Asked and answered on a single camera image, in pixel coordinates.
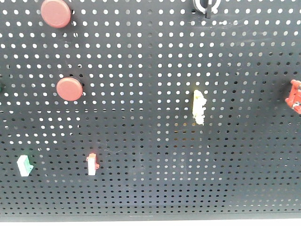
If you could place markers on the black rotary knob switch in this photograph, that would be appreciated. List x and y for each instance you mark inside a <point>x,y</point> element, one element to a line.
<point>207,7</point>

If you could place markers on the lower red push button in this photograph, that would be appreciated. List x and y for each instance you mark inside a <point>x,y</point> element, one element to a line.
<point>69,89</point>

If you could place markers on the red push button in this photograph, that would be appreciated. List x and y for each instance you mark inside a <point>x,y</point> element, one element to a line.
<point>69,89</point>
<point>56,13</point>

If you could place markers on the upper red push button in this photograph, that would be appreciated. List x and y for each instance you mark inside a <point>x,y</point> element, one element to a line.
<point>56,13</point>

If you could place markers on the black perforated pegboard panel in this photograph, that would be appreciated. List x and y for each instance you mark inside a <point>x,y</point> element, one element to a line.
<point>139,62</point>

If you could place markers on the yellow toggle switch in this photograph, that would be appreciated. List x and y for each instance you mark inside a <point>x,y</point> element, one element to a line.
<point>198,108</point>

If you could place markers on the white red rocker switch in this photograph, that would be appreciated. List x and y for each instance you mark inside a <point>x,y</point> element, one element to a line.
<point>92,164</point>

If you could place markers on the white green rocker switch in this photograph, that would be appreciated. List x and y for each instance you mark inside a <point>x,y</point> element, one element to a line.
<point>24,165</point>

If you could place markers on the red toggle switch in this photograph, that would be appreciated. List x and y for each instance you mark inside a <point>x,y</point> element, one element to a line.
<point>294,99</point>

